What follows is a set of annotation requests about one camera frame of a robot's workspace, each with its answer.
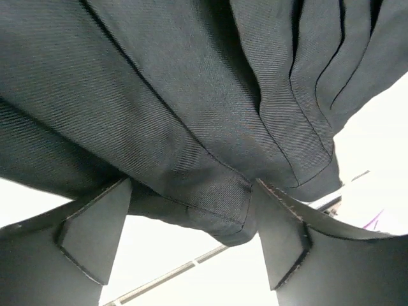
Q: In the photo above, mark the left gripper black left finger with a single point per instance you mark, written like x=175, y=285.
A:
x=64, y=256

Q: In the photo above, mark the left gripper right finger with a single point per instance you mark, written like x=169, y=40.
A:
x=313, y=259

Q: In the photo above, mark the black pleated skirt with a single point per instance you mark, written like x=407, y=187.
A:
x=193, y=100

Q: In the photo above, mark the aluminium table rail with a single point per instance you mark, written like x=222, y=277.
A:
x=161, y=264

